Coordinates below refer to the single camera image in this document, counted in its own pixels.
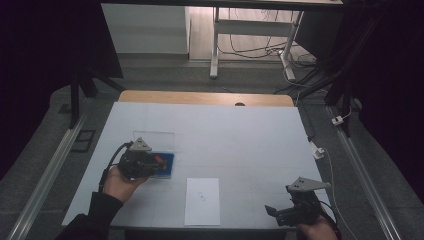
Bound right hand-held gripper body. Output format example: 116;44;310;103
275;176;332;228

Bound black floor cables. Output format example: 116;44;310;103
216;8;329;96

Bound blue ink pad clear case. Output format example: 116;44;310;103
132;130;176;180

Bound white power adapter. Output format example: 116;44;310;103
309;140;326;161

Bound white desk frame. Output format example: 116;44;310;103
209;5;305;82

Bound aluminium rail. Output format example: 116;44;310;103
325;105;402;240
5;112;88;240

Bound black metal stand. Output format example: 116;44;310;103
67;64;127;130
298;71;355;138

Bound person's left hand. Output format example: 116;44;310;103
102;165;150;204

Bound black rectangular floor frame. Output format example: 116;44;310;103
70;129;97;154

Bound person's right hand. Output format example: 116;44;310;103
295;214;338;240

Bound white cabinet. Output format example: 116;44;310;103
101;3;191;56

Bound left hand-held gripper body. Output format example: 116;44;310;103
117;137;160;180

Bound white paper sheet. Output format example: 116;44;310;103
184;177;222;227

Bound black curtain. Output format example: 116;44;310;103
0;0;124;181
339;0;424;203

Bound white cable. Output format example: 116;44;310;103
321;146;358;240

